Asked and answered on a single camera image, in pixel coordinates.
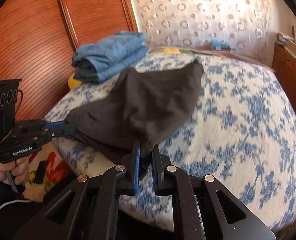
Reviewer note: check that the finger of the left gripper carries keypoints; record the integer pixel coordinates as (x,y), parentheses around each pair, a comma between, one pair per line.
(62,132)
(55,125)

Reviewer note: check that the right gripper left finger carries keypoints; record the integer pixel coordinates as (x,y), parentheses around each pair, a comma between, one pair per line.
(129,183)

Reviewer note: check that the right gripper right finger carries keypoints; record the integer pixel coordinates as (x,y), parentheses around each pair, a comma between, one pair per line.
(161,184)

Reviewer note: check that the black shorts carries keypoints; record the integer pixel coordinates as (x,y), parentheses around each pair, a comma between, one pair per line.
(145,107)

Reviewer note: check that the person's left hand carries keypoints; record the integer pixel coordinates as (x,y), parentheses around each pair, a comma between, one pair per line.
(19,169)

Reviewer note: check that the yellow plush toy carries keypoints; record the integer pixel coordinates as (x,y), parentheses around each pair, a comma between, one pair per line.
(73,83)

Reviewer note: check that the folded blue jeans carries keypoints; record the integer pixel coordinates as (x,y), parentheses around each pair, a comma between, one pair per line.
(100,61)

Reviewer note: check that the wooden slatted headboard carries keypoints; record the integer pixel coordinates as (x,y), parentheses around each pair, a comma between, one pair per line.
(39,37)

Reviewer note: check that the blue floral white blanket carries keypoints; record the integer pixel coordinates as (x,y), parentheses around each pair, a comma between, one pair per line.
(243,132)

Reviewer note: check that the colourful floral pink bedspread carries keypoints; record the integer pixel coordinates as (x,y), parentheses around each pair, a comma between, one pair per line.
(218,53)

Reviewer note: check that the box with blue cloth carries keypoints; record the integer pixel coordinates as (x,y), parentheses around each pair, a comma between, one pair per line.
(219,46)

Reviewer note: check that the circle patterned sheer curtain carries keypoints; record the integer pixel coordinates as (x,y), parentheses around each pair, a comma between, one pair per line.
(241,24)

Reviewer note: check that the long wooden sideboard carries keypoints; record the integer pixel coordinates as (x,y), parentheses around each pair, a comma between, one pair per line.
(284,66)

